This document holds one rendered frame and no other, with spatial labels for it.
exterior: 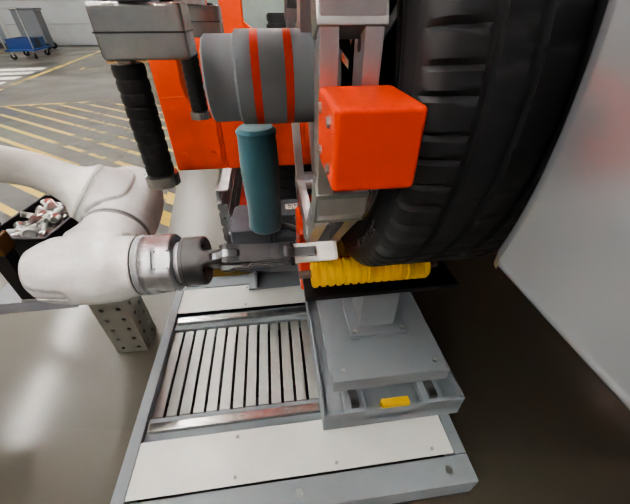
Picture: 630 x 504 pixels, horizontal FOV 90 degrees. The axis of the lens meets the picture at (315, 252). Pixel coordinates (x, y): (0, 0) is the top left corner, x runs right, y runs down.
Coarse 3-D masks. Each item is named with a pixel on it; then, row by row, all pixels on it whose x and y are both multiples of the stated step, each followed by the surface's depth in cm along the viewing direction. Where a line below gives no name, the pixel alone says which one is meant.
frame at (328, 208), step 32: (288, 0) 65; (320, 0) 27; (352, 0) 27; (384, 0) 27; (320, 32) 28; (352, 32) 29; (320, 64) 30; (320, 160) 35; (320, 192) 38; (352, 192) 38; (320, 224) 44; (352, 224) 46
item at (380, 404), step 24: (312, 312) 105; (312, 336) 95; (408, 384) 85; (432, 384) 81; (456, 384) 83; (336, 408) 80; (360, 408) 78; (384, 408) 78; (408, 408) 79; (432, 408) 81; (456, 408) 83
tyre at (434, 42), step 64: (448, 0) 24; (512, 0) 25; (576, 0) 25; (448, 64) 26; (512, 64) 27; (576, 64) 27; (448, 128) 29; (512, 128) 30; (384, 192) 39; (448, 192) 33; (512, 192) 35; (384, 256) 45; (448, 256) 48
